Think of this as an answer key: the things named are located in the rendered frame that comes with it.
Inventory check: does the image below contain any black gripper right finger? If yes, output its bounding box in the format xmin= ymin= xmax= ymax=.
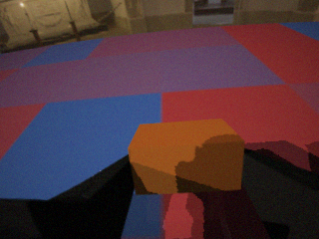
xmin=241 ymin=148 xmax=319 ymax=239

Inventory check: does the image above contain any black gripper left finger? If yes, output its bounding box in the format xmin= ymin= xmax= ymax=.
xmin=0 ymin=155 xmax=134 ymax=239

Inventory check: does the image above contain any orange block with dark square face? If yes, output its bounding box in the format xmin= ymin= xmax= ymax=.
xmin=128 ymin=119 xmax=245 ymax=195

